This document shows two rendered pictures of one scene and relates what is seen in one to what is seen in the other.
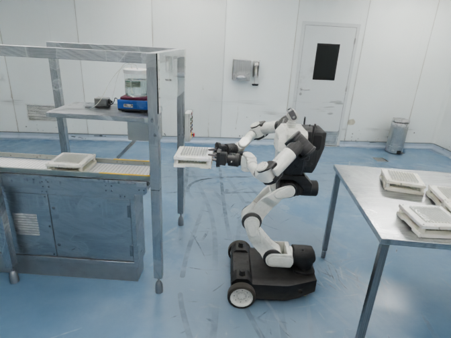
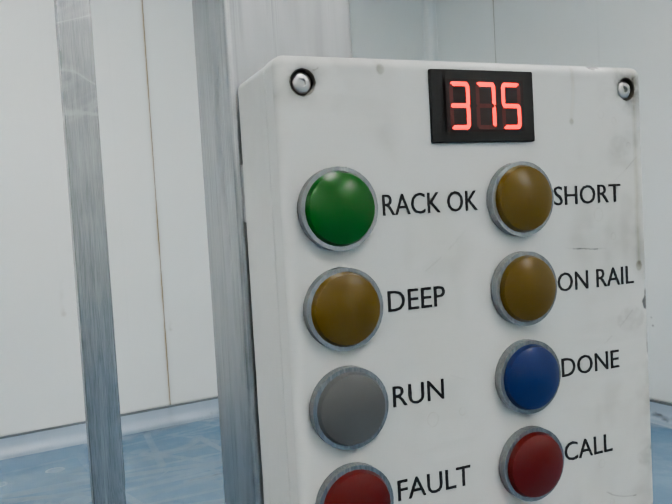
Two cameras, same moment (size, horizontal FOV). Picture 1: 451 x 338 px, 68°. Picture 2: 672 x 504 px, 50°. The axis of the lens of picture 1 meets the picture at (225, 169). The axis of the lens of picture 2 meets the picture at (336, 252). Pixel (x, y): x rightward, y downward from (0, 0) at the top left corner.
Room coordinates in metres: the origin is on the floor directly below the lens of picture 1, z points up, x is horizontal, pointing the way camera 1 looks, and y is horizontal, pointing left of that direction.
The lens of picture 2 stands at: (2.83, 0.10, 1.10)
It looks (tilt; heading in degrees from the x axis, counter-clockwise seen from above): 3 degrees down; 65
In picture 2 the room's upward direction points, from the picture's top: 3 degrees counter-clockwise
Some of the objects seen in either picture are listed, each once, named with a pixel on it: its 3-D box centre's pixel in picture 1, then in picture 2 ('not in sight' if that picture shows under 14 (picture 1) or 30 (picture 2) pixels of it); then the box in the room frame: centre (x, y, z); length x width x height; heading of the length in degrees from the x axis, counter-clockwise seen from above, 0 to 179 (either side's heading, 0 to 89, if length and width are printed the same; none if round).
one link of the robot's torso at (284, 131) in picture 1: (297, 147); not in sight; (2.14, -0.48, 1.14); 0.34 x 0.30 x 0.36; 0
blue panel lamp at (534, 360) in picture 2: not in sight; (531, 377); (3.02, 0.33, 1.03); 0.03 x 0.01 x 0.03; 179
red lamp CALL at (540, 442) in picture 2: not in sight; (535, 464); (3.02, 0.33, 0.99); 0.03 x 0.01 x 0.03; 179
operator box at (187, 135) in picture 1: (188, 125); (454, 374); (3.01, 0.36, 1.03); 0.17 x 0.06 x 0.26; 179
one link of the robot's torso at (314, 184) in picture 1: (296, 183); not in sight; (2.14, -0.51, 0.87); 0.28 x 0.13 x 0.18; 90
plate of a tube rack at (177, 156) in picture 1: (194, 153); not in sight; (2.14, 0.22, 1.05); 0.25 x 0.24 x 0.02; 89
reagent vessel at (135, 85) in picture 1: (135, 80); not in sight; (2.19, 0.60, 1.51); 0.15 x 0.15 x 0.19
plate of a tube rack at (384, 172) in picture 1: (402, 178); not in sight; (2.18, -1.24, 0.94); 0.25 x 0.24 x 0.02; 165
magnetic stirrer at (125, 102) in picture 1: (137, 102); not in sight; (2.20, 0.60, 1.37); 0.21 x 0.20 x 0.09; 179
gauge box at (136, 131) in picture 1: (145, 125); not in sight; (2.28, 0.58, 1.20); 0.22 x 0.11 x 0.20; 89
